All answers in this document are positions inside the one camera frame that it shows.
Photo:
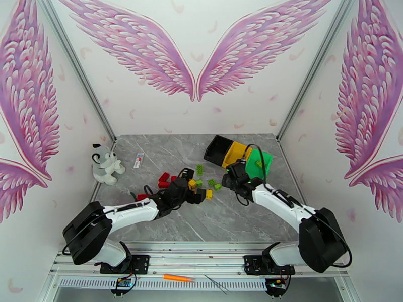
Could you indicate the yellow lego brick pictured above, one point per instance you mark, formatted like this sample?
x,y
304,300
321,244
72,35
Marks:
x,y
192,184

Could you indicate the yellow plastic bin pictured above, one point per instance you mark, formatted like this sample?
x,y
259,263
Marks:
x,y
236,151

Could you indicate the small red lego brick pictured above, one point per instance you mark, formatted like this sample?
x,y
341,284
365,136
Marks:
x,y
142,197

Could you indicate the green plastic bin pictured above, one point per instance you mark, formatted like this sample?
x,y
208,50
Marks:
x,y
266,162

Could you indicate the black plastic bin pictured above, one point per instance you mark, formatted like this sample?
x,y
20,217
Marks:
x,y
217,148

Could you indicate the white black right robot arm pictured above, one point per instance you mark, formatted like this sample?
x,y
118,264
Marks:
x,y
277,200

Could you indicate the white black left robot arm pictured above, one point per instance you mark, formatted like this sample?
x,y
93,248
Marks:
x,y
132,213

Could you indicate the small white tube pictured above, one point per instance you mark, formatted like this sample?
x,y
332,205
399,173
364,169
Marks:
x,y
138,160

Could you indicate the grey white plush dog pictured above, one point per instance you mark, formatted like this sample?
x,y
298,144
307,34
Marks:
x,y
105,167

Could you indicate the orange pen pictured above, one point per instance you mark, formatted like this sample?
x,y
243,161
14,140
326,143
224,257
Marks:
x,y
178,277

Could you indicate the metal tweezers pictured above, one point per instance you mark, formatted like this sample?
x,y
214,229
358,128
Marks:
x,y
217,284

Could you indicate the small circuit board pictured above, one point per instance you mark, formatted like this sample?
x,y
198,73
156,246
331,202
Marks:
x,y
123,283
276,284

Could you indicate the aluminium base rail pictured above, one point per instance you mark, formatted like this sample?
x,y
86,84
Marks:
x,y
201,252

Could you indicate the aluminium frame post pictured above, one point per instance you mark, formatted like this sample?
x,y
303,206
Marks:
x,y
314,71
80,71

